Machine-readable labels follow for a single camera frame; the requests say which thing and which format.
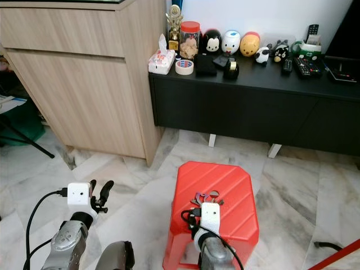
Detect dark bunch of keys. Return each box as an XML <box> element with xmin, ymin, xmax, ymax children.
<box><xmin>191</xmin><ymin>191</ymin><xmax>224</xmax><ymax>208</ymax></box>

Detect red plastic stool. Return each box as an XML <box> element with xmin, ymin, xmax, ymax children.
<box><xmin>162</xmin><ymin>161</ymin><xmax>260</xmax><ymax>270</ymax></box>

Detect green bin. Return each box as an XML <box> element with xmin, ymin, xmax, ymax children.
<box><xmin>0</xmin><ymin>101</ymin><xmax>44</xmax><ymax>147</ymax></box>

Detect white papers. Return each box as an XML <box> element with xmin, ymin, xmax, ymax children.
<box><xmin>0</xmin><ymin>94</ymin><xmax>28</xmax><ymax>113</ymax></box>

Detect black table leg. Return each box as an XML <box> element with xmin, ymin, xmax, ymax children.
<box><xmin>314</xmin><ymin>241</ymin><xmax>345</xmax><ymax>253</ymax></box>

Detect pink white tissue pack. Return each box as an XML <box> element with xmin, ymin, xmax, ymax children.
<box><xmin>148</xmin><ymin>34</ymin><xmax>176</xmax><ymax>75</ymax></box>

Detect white tape roll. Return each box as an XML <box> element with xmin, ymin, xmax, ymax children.
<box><xmin>175</xmin><ymin>59</ymin><xmax>195</xmax><ymax>76</ymax></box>

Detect black tape dispenser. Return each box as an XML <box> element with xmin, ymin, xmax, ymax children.
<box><xmin>223</xmin><ymin>58</ymin><xmax>240</xmax><ymax>79</ymax></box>

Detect black wallet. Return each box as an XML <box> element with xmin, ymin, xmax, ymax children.
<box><xmin>194</xmin><ymin>53</ymin><xmax>218</xmax><ymax>77</ymax></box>

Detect small dark card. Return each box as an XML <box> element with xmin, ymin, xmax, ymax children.
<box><xmin>214</xmin><ymin>55</ymin><xmax>230</xmax><ymax>68</ymax></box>

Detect clear jar with red lid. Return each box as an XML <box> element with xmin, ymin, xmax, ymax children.
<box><xmin>179</xmin><ymin>21</ymin><xmax>201</xmax><ymax>60</ymax></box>

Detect black mouse plush toy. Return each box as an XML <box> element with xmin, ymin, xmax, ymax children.
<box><xmin>201</xmin><ymin>29</ymin><xmax>222</xmax><ymax>55</ymax></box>

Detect small black remote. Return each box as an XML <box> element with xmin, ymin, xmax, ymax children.
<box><xmin>282</xmin><ymin>57</ymin><xmax>294</xmax><ymax>75</ymax></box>

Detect white round plush toy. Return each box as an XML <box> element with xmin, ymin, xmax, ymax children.
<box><xmin>221</xmin><ymin>30</ymin><xmax>241</xmax><ymax>56</ymax></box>

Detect yellow bear plush toy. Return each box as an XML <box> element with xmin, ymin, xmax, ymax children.
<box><xmin>239</xmin><ymin>31</ymin><xmax>261</xmax><ymax>57</ymax></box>

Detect gold trophy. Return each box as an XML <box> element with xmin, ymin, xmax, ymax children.
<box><xmin>166</xmin><ymin>4</ymin><xmax>184</xmax><ymax>51</ymax></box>

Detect black penguin figurine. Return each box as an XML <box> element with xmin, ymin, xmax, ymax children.
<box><xmin>273</xmin><ymin>40</ymin><xmax>291</xmax><ymax>62</ymax></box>

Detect green holder box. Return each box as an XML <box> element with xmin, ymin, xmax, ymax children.
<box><xmin>298</xmin><ymin>40</ymin><xmax>323</xmax><ymax>60</ymax></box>

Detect black upright remote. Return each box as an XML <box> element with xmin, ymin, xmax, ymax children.
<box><xmin>307</xmin><ymin>24</ymin><xmax>320</xmax><ymax>44</ymax></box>

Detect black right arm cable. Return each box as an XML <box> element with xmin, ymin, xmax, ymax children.
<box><xmin>181</xmin><ymin>208</ymin><xmax>245</xmax><ymax>270</ymax></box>

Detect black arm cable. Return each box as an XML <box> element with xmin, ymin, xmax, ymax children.
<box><xmin>181</xmin><ymin>208</ymin><xmax>245</xmax><ymax>270</ymax></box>
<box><xmin>24</xmin><ymin>188</ymin><xmax>69</xmax><ymax>270</ymax></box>

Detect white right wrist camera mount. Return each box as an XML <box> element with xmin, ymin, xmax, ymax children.
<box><xmin>193</xmin><ymin>202</ymin><xmax>222</xmax><ymax>254</ymax></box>

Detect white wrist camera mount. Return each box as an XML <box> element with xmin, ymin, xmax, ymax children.
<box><xmin>193</xmin><ymin>202</ymin><xmax>222</xmax><ymax>254</ymax></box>
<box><xmin>67</xmin><ymin>182</ymin><xmax>97</xmax><ymax>224</ymax></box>

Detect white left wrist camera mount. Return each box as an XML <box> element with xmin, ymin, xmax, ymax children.
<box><xmin>67</xmin><ymin>182</ymin><xmax>97</xmax><ymax>224</ymax></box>

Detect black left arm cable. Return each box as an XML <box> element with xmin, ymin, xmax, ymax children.
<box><xmin>24</xmin><ymin>188</ymin><xmax>69</xmax><ymax>270</ymax></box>

